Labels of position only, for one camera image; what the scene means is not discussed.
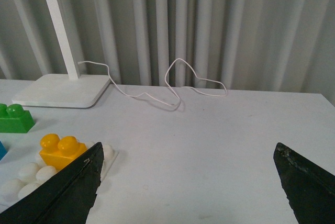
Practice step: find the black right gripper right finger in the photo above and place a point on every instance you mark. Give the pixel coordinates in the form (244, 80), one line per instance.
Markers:
(308, 187)

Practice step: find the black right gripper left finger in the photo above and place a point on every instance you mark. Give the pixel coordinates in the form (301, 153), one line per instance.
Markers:
(67, 197)

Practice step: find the yellow toy building block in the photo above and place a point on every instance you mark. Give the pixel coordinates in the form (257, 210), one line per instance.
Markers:
(60, 152)

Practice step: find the blue toy building block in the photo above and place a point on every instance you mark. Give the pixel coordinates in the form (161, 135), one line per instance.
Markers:
(3, 151)

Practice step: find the green toy building block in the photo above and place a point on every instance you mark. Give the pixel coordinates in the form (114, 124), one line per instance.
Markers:
(14, 119)

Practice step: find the white desk lamp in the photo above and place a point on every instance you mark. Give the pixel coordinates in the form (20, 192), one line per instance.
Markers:
(71, 90)

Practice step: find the white studded base plate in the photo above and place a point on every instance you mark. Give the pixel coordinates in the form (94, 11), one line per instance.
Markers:
(33, 174)

